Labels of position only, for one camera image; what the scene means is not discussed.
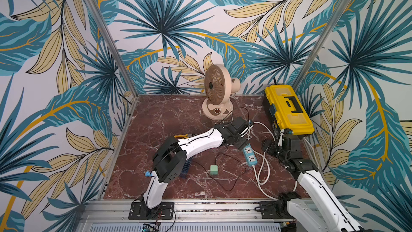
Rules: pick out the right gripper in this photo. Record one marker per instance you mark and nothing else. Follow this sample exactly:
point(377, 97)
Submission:
point(280, 140)

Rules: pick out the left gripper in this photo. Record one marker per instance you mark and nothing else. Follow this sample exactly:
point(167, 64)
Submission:
point(242, 144)

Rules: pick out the teal power strip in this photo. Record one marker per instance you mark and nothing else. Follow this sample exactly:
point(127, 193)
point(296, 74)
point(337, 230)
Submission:
point(249, 155)

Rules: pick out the green power adapter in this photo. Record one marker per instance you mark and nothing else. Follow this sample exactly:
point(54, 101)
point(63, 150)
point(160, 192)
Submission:
point(213, 170)

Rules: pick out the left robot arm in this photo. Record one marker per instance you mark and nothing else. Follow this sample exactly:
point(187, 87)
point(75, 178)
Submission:
point(169, 159)

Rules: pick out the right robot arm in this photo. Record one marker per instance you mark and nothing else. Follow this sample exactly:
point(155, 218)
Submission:
point(331, 215)

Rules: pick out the beige desk fan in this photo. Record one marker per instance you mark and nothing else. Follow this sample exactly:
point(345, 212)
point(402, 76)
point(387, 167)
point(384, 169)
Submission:
point(219, 86)

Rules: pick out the navy blue small fan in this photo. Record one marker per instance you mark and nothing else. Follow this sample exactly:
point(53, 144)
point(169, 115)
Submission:
point(186, 168)

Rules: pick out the yellow black toolbox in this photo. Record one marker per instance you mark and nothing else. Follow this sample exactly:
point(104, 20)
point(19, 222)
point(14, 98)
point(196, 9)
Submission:
point(285, 112)

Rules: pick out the yellow handled pliers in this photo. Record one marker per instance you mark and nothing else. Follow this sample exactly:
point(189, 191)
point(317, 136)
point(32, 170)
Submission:
point(182, 136)

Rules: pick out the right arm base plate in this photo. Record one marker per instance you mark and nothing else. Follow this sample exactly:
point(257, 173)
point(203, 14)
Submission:
point(274, 210)

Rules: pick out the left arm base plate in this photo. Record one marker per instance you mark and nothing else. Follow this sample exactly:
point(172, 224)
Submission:
point(139, 211)

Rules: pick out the right aluminium corner post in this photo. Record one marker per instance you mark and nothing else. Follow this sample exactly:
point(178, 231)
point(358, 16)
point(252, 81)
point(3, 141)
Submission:
point(332, 22)

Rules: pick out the aluminium corner post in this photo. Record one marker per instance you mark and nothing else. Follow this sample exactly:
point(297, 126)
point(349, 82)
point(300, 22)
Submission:
point(101, 24)
point(332, 22)

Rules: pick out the aluminium front rail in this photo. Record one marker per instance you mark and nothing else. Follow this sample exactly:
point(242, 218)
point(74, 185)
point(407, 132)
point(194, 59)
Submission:
point(234, 211)

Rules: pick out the left aluminium corner post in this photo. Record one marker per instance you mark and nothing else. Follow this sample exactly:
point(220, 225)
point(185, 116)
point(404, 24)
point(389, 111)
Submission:
point(101, 24)

